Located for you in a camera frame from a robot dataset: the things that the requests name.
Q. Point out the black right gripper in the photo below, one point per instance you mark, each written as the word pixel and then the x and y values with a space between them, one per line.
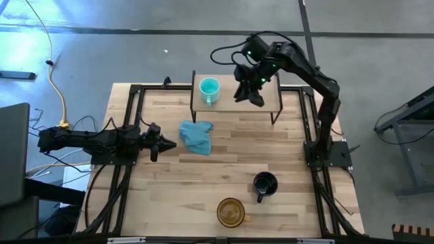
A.
pixel 252 76

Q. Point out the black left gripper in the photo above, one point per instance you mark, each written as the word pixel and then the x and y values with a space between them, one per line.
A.
pixel 154 140

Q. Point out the small teal mug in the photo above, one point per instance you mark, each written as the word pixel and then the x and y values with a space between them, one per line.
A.
pixel 209 88

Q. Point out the black mug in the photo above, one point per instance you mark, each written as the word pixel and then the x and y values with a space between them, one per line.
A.
pixel 265 184

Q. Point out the large amber glass mug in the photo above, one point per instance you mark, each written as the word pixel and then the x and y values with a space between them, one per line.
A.
pixel 230 213

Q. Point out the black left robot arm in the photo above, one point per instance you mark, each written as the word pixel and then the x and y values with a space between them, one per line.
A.
pixel 84 139

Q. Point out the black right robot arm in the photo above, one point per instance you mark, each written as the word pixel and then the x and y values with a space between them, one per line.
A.
pixel 298 61

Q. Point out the blue cloth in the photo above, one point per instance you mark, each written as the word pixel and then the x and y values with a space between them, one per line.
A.
pixel 196 137

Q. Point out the black clamp knob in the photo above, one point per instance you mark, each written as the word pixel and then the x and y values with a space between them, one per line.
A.
pixel 167 81

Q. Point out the white paper sheet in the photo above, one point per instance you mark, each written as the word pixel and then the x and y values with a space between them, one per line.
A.
pixel 76 178

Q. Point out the black beam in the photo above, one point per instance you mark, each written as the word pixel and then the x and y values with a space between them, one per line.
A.
pixel 54 191

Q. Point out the black bag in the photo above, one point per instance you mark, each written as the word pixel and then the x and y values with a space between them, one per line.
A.
pixel 62 220

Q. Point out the dark grey panel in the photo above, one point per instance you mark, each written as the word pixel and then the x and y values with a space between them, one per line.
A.
pixel 13 152

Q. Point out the black flat floor bar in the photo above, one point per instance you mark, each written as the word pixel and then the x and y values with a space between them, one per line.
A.
pixel 17 75

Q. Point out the striped orange black object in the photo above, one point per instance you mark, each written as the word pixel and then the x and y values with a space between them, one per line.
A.
pixel 412 231

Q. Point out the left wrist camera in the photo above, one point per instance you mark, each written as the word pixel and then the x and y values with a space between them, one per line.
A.
pixel 148 138

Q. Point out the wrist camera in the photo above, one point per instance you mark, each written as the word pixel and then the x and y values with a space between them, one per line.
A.
pixel 148 138
pixel 255 48

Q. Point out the wooden shelf with black frame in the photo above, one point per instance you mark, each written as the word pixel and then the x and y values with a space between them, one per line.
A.
pixel 227 101

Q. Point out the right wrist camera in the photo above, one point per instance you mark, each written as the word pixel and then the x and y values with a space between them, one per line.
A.
pixel 255 48

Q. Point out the black aluminium table frame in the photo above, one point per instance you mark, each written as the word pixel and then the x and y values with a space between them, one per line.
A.
pixel 162 87

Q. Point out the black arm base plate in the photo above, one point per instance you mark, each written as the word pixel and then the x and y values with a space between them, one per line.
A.
pixel 101 160
pixel 342 159

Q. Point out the silver metal bracket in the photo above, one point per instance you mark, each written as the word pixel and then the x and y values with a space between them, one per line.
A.
pixel 315 241
pixel 125 240

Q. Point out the grey metal table frame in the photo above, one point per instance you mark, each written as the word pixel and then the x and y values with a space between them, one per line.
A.
pixel 408 159

